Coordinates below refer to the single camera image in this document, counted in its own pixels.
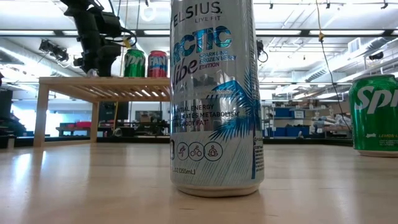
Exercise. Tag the green Sprite can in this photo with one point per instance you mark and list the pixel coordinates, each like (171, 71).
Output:
(373, 124)
(134, 67)

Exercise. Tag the metal storage rack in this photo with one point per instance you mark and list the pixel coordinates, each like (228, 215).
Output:
(311, 109)

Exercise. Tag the black monitor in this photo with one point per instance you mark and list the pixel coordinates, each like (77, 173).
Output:
(109, 112)

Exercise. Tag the blue storage bin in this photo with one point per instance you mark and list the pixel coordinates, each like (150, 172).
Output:
(298, 114)
(292, 132)
(281, 112)

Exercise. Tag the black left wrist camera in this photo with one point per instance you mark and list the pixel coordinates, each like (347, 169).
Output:
(111, 25)

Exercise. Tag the silver Celsius Arctic Vibe can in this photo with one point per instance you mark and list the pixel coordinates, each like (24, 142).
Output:
(217, 124)

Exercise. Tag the red Fanta can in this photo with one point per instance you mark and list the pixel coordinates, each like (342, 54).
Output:
(157, 67)

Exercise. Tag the wooden slatted shelf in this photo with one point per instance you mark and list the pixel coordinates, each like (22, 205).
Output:
(93, 81)

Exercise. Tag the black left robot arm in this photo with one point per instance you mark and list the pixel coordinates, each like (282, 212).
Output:
(81, 4)

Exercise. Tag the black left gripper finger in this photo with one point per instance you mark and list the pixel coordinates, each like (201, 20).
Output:
(90, 60)
(110, 60)

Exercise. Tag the black ceiling-mounted device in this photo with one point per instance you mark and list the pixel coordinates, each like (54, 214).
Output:
(54, 50)
(376, 56)

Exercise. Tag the red and black bench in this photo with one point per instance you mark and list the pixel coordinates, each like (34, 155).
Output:
(82, 124)

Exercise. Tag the background black robot arm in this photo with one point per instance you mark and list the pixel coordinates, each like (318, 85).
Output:
(154, 124)

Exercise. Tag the black overhead camera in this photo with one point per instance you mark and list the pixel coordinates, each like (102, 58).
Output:
(260, 49)

